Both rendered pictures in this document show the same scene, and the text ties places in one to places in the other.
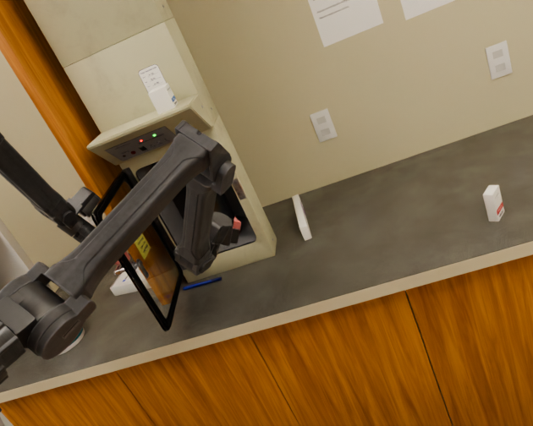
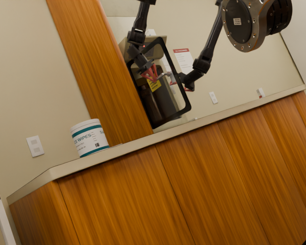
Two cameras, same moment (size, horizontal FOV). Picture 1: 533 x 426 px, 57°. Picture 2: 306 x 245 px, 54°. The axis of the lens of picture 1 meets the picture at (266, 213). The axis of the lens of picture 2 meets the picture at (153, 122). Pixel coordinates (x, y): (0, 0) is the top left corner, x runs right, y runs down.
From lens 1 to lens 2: 1.96 m
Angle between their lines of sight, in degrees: 62
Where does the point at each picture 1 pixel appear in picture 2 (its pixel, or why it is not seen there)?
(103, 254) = not seen: outside the picture
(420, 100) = (195, 107)
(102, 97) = (118, 33)
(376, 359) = (263, 147)
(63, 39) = (105, 6)
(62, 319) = not seen: outside the picture
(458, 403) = (295, 176)
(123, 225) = not seen: outside the picture
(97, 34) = (119, 10)
